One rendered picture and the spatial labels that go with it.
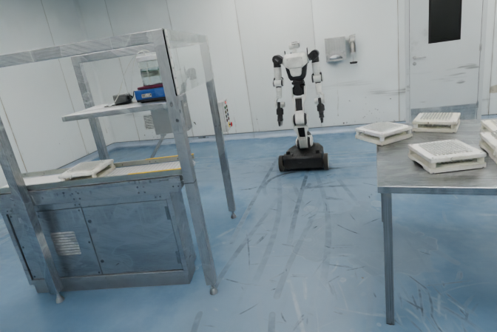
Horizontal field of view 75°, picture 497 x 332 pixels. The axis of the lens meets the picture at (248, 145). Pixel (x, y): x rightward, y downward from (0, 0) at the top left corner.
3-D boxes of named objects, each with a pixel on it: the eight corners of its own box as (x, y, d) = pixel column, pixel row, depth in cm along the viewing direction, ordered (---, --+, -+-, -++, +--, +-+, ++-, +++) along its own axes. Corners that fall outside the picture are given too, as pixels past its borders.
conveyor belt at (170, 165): (196, 166, 217) (194, 159, 216) (186, 181, 193) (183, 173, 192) (18, 185, 235) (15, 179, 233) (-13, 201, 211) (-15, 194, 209)
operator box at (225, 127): (231, 126, 291) (226, 98, 284) (228, 131, 275) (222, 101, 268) (224, 127, 292) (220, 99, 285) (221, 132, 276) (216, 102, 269)
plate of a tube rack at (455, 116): (460, 115, 214) (460, 112, 214) (456, 125, 196) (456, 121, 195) (419, 115, 229) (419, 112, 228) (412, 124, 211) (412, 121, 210)
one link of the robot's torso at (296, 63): (285, 80, 403) (282, 50, 393) (313, 76, 393) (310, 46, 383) (282, 83, 376) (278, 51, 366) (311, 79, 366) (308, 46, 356)
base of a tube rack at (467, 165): (455, 151, 170) (455, 146, 169) (486, 167, 146) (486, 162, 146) (407, 157, 172) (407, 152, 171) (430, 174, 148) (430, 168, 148)
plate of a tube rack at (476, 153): (455, 142, 168) (455, 138, 168) (487, 157, 145) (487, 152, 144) (407, 148, 170) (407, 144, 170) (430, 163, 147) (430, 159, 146)
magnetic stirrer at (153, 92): (180, 94, 206) (177, 80, 203) (168, 99, 185) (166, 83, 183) (150, 98, 208) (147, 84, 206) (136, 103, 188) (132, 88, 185)
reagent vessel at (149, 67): (171, 80, 200) (165, 49, 195) (163, 83, 185) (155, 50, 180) (148, 84, 202) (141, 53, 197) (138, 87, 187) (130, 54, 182)
